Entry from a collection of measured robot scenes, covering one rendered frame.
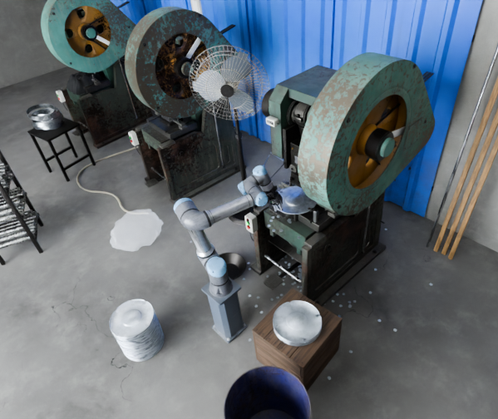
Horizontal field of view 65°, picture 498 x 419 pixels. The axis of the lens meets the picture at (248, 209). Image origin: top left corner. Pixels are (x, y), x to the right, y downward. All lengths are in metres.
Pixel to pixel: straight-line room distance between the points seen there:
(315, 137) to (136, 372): 1.93
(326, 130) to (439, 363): 1.73
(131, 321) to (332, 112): 1.81
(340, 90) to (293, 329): 1.36
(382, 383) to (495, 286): 1.19
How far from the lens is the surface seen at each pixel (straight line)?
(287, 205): 2.54
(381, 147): 2.06
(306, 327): 2.41
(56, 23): 4.69
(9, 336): 3.52
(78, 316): 3.34
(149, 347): 2.82
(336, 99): 1.82
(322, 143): 1.80
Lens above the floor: 2.42
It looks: 40 degrees down
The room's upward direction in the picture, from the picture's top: 7 degrees counter-clockwise
